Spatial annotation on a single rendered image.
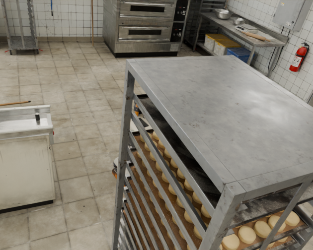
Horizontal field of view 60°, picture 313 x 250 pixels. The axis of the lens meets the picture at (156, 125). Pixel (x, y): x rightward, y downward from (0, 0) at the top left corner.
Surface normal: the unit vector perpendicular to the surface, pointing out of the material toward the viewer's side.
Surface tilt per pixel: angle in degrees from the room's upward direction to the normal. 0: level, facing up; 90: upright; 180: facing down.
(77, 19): 90
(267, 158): 0
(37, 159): 90
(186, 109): 0
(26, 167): 90
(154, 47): 93
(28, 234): 0
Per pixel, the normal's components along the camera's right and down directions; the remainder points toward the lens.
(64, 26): 0.40, 0.58
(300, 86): -0.91, 0.13
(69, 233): 0.14, -0.80
